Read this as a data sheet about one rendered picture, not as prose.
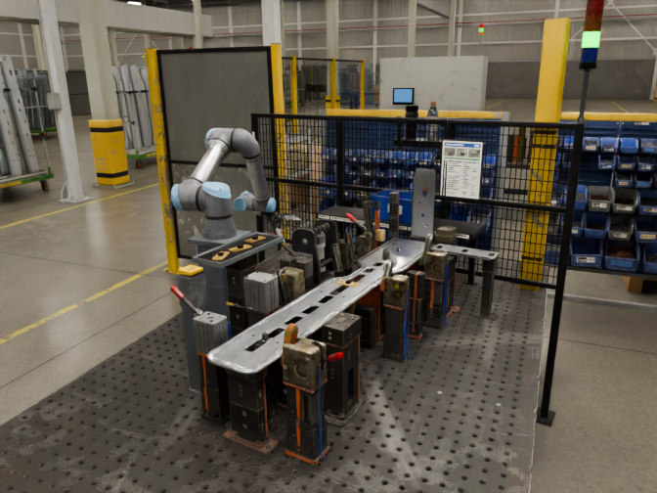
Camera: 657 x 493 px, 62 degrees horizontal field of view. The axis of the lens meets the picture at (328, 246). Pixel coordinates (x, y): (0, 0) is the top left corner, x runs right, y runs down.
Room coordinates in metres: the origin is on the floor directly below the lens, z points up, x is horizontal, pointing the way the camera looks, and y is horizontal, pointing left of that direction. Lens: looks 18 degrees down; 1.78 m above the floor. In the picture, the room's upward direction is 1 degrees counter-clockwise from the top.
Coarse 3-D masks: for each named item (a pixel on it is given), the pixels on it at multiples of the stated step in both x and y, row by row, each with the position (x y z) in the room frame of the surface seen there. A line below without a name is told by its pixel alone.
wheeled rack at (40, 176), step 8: (8, 88) 8.64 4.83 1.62; (24, 88) 8.93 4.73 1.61; (32, 88) 8.87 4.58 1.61; (40, 120) 8.86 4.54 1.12; (48, 160) 8.87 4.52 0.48; (48, 168) 8.85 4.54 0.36; (0, 176) 8.41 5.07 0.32; (8, 176) 8.34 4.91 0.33; (24, 176) 8.51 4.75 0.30; (32, 176) 8.60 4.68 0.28; (40, 176) 8.66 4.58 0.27; (48, 176) 8.80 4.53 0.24; (0, 184) 7.99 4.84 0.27; (8, 184) 8.10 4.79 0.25; (16, 184) 8.22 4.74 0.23
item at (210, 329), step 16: (208, 320) 1.53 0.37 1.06; (224, 320) 1.54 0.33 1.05; (208, 336) 1.51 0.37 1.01; (224, 336) 1.54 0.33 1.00; (208, 352) 1.52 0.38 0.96; (208, 368) 1.53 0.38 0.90; (224, 368) 1.54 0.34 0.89; (208, 384) 1.53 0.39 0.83; (224, 384) 1.54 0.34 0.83; (208, 400) 1.53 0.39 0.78; (224, 400) 1.53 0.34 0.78; (208, 416) 1.53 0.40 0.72; (224, 416) 1.52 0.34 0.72
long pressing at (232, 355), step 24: (408, 240) 2.54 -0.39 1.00; (360, 264) 2.19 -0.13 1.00; (408, 264) 2.19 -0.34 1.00; (336, 288) 1.93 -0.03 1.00; (360, 288) 1.93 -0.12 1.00; (288, 312) 1.71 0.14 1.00; (312, 312) 1.71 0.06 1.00; (336, 312) 1.71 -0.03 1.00; (240, 336) 1.53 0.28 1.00; (216, 360) 1.40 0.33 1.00; (240, 360) 1.39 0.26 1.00; (264, 360) 1.39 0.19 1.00
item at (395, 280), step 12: (384, 276) 1.93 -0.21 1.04; (396, 276) 1.93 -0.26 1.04; (384, 288) 1.93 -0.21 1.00; (396, 288) 1.90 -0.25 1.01; (408, 288) 1.92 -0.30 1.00; (384, 300) 1.93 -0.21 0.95; (396, 300) 1.90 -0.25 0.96; (408, 300) 1.92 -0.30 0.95; (396, 312) 1.91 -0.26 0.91; (408, 312) 1.92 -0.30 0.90; (396, 324) 1.90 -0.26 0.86; (408, 324) 1.92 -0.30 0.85; (384, 336) 1.92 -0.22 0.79; (396, 336) 1.90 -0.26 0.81; (408, 336) 1.92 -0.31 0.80; (384, 348) 1.93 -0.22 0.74; (396, 348) 1.90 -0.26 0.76; (408, 348) 1.92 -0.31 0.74; (396, 360) 1.89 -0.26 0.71
